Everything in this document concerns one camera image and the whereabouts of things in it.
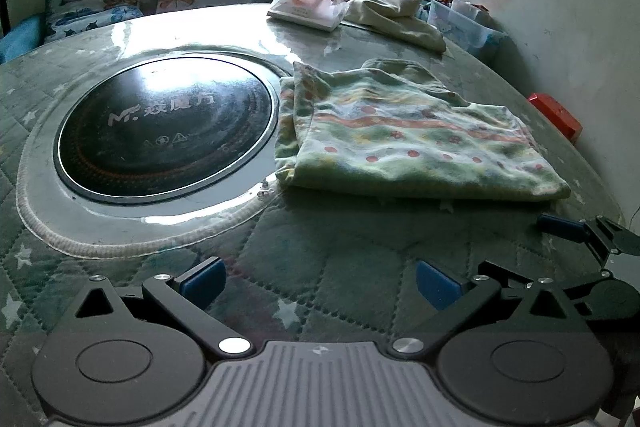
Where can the striped patterned baby shirt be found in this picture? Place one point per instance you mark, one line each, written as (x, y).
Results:
(286, 137)

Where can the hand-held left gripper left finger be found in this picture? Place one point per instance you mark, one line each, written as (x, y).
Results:
(202, 284)

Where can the clear plastic storage box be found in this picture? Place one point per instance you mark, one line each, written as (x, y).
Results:
(460, 24)

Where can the round black induction cooker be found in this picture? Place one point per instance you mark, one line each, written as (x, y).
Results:
(165, 127)

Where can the pink and white tissue pack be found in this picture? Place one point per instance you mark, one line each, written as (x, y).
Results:
(305, 4)

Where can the red box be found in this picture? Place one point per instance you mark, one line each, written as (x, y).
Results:
(555, 117)

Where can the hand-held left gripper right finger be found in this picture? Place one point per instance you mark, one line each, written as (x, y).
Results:
(439, 287)

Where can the patterned baby pants ribbed cuffs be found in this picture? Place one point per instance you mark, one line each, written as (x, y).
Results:
(410, 142)

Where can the cream garment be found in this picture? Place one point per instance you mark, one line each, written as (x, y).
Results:
(395, 14)

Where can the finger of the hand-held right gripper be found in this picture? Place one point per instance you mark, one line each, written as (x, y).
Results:
(562, 227)
(505, 273)

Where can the blue sofa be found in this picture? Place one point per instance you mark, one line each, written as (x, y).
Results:
(20, 37)

